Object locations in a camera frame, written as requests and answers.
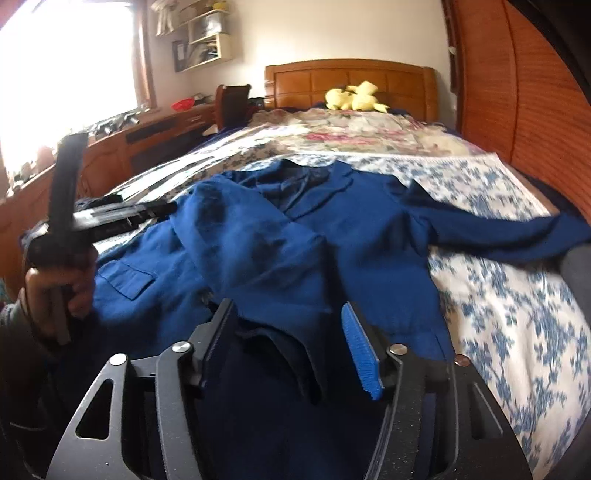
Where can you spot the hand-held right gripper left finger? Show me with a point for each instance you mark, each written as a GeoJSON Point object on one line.
{"type": "Point", "coordinates": [217, 344]}

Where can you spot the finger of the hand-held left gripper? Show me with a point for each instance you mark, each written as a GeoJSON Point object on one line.
{"type": "Point", "coordinates": [138, 208]}
{"type": "Point", "coordinates": [115, 226]}

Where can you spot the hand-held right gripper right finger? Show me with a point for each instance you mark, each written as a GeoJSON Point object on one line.
{"type": "Point", "coordinates": [362, 350]}

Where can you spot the blue jacket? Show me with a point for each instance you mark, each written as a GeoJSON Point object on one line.
{"type": "Point", "coordinates": [351, 240]}

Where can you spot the person's left forearm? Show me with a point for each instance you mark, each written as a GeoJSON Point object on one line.
{"type": "Point", "coordinates": [18, 346]}

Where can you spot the person's left hand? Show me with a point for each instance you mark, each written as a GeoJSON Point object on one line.
{"type": "Point", "coordinates": [39, 295]}

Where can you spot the long wooden desk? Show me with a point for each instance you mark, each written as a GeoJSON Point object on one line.
{"type": "Point", "coordinates": [115, 152]}

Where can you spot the red bowl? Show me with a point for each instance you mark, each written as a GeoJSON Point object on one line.
{"type": "Point", "coordinates": [183, 105]}

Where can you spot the bright window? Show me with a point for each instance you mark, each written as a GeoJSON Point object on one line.
{"type": "Point", "coordinates": [69, 60]}

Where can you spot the dark wooden chair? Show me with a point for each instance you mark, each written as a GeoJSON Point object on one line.
{"type": "Point", "coordinates": [233, 104]}

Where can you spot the blue floral blanket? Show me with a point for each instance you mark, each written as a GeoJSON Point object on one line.
{"type": "Point", "coordinates": [508, 295]}

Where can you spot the pink floral quilt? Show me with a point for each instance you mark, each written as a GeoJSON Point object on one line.
{"type": "Point", "coordinates": [360, 134]}

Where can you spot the dark grey cloth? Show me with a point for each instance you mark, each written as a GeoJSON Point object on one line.
{"type": "Point", "coordinates": [577, 281]}

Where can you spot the wooden bed headboard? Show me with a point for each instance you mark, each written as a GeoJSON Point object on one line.
{"type": "Point", "coordinates": [323, 78]}

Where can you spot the yellow plush toy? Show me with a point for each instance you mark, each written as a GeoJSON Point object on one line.
{"type": "Point", "coordinates": [351, 98]}

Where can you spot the orange wooden wardrobe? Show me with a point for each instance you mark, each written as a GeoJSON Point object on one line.
{"type": "Point", "coordinates": [521, 92]}

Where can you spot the white wall shelf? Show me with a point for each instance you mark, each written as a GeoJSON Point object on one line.
{"type": "Point", "coordinates": [207, 37]}

